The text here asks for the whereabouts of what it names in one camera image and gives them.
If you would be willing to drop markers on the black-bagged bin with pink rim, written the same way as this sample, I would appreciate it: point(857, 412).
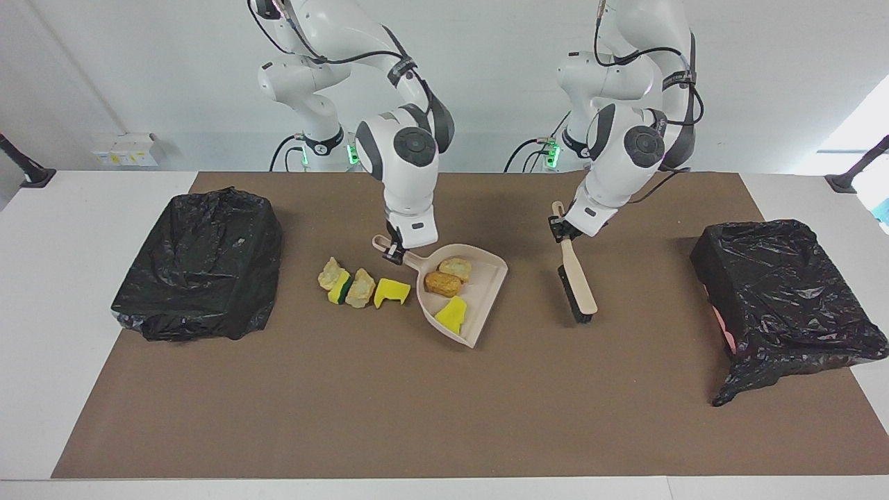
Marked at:
point(785, 298)

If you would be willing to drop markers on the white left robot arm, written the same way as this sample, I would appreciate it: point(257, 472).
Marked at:
point(618, 173)

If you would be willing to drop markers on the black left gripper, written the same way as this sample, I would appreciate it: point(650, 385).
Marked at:
point(564, 228)

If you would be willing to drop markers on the brown oval sponge piece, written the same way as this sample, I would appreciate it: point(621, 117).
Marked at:
point(443, 283)

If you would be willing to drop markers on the teal object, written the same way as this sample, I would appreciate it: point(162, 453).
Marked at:
point(883, 212)

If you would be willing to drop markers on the beige plastic dustpan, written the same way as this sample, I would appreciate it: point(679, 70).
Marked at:
point(486, 272)

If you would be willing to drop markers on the plain yellow sponge piece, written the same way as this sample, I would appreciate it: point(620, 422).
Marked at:
point(451, 314)

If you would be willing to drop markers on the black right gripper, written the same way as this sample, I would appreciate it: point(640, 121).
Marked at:
point(397, 248)

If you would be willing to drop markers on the brown table mat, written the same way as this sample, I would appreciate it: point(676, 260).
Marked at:
point(417, 430)

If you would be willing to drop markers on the white wall outlet box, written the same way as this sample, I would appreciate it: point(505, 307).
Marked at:
point(125, 149)

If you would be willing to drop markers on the yellow and green sponge piece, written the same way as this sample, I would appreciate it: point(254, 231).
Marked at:
point(338, 290)

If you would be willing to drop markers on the black camera stand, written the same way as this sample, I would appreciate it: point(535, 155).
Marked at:
point(844, 182)
point(35, 175)

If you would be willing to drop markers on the beige hand brush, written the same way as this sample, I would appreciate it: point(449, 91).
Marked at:
point(578, 278)

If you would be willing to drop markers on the small pale beige sponge chunk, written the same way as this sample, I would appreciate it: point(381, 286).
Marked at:
point(455, 269)

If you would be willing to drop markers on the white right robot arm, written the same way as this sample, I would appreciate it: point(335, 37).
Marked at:
point(410, 180)

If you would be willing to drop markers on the notched yellow sponge piece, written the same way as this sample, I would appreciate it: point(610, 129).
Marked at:
point(390, 290)

